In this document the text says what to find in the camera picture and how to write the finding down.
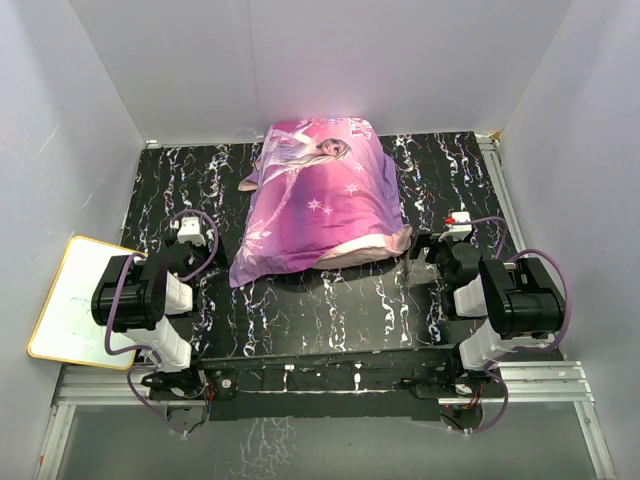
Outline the pink purple printed pillowcase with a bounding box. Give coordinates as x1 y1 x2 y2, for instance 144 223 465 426
229 117 412 288

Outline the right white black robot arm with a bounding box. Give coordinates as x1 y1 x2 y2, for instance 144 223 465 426
410 233 571 397

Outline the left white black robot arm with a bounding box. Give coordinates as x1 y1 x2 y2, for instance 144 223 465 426
91 235 215 399

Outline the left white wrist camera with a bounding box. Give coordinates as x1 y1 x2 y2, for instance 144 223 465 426
177 216 206 247

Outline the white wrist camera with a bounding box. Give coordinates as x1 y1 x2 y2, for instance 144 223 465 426
177 216 206 247
440 211 472 241

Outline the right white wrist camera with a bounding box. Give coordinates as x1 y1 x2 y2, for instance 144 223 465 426
440 211 472 241

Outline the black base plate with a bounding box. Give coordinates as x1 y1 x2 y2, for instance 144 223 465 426
142 347 505 422

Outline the white board with yellow frame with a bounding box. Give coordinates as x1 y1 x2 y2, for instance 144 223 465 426
27 236 135 371

